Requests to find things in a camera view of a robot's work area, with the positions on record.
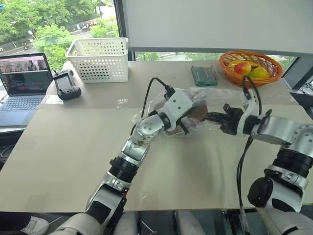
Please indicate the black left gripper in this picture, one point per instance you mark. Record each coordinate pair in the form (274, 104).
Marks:
(185, 120)

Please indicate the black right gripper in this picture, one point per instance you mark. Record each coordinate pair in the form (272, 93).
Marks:
(232, 121)

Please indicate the clear plastic bag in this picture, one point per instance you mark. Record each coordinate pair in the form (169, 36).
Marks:
(220, 96)

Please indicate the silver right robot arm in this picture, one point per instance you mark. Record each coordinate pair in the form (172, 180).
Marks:
(276, 132)

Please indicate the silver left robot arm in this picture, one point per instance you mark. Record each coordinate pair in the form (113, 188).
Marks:
(144, 127)

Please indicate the green screwdriver bit case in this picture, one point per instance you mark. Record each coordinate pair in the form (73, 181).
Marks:
(204, 76)

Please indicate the red yellow apple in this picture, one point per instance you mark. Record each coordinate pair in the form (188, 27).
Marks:
(242, 68)

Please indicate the yellow banana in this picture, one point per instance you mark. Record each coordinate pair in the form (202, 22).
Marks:
(236, 63)

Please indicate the green yellow mango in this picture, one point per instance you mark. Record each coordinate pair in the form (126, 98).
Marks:
(259, 72)

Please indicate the orange wicker basket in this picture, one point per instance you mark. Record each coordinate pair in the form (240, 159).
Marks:
(271, 66)

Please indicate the white roller blind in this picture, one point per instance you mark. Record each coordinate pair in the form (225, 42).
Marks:
(215, 24)

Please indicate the pale rounded leg cover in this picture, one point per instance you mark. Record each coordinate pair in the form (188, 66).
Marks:
(189, 224)
(127, 224)

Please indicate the white perforated plastic basket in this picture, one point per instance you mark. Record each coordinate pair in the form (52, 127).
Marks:
(100, 60)

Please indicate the black handheld controller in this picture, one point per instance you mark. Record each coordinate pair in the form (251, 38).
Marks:
(64, 85)

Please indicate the open blue laptop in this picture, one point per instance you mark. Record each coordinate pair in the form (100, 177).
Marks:
(22, 80)

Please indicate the white sneaker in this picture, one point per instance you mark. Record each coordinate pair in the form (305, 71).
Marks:
(35, 225)

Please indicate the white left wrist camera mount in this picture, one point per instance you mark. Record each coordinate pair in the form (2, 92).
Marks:
(178, 102)

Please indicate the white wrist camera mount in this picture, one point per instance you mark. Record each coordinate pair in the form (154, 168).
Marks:
(247, 115)
(178, 102)

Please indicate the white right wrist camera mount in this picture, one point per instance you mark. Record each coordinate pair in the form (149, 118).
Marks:
(247, 115)

